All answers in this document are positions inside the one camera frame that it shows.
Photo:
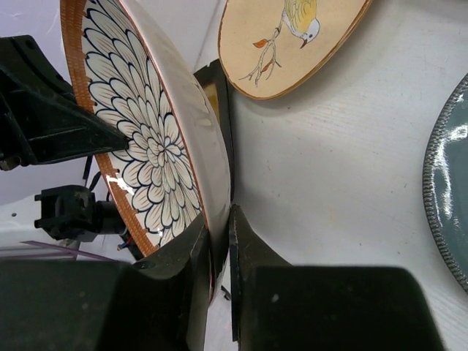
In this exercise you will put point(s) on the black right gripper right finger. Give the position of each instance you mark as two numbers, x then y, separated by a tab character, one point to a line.
280	306

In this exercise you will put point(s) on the blue-grey round plate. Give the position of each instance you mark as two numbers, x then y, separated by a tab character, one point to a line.
444	183

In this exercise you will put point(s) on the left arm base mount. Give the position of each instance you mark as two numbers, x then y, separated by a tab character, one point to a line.
73	212

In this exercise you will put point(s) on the beige bird pattern plate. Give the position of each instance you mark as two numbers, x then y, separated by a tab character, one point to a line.
268	48

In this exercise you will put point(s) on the flower pattern round bowl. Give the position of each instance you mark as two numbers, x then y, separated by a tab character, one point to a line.
126	71

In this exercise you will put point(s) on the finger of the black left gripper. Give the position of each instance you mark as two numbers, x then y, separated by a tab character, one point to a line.
41	122

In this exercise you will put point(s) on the black square amber plate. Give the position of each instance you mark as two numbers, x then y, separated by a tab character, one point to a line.
217	88

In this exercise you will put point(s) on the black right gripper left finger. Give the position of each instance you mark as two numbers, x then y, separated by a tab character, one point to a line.
158	303

